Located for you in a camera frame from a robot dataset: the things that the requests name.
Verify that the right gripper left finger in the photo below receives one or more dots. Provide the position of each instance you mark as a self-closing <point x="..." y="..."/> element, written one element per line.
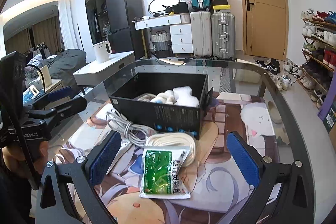
<point x="55" y="204"/>

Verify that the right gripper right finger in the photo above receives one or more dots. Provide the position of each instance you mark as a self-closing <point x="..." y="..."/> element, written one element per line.
<point x="293" y="204"/>

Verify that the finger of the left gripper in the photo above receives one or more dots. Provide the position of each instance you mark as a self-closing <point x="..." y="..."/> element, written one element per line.
<point x="58" y="112"/>
<point x="42" y="100"/>

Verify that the white plush toy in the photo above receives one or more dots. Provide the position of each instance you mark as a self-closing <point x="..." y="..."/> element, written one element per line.
<point x="166" y="97"/>

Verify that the white foam piece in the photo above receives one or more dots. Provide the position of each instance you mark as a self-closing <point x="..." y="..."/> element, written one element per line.
<point x="183" y="96"/>

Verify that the person's left hand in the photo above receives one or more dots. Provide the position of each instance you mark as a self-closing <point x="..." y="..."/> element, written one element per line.
<point x="15" y="161"/>

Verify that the white side table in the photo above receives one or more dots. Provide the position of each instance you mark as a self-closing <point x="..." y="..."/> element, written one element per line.
<point x="94" y="73"/>

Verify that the white electric kettle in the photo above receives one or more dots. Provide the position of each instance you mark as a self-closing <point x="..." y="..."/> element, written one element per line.
<point x="102" y="51"/>

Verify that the anime printed desk mat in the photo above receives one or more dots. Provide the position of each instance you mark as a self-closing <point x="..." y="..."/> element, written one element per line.
<point x="218" y="188"/>

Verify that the green and white packet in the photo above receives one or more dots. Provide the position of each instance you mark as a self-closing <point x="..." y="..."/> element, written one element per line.
<point x="161" y="166"/>

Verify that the black refrigerator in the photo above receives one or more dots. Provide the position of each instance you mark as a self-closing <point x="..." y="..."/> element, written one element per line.
<point x="124" y="37"/>

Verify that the woven laundry basket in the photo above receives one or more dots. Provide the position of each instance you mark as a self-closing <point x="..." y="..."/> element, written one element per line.
<point x="161" y="42"/>

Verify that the black cardboard box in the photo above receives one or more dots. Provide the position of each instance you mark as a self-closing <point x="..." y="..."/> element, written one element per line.
<point x="159" y="116"/>

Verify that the oval mirror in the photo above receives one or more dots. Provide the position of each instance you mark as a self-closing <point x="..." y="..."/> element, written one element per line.
<point x="160" y="6"/>

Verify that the white dressing desk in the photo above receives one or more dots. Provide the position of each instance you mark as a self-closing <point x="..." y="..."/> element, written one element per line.
<point x="178" y="26"/>

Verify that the wooden shoe rack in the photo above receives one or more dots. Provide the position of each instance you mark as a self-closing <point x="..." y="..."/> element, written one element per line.
<point x="319" y="52"/>

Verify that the white suitcase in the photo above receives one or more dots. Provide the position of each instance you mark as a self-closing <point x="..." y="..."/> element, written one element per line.
<point x="201" y="33"/>

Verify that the silver suitcase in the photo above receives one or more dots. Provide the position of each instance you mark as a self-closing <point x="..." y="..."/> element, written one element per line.
<point x="223" y="35"/>

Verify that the wooden door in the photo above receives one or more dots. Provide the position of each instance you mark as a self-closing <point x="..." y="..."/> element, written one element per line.
<point x="265" y="28"/>

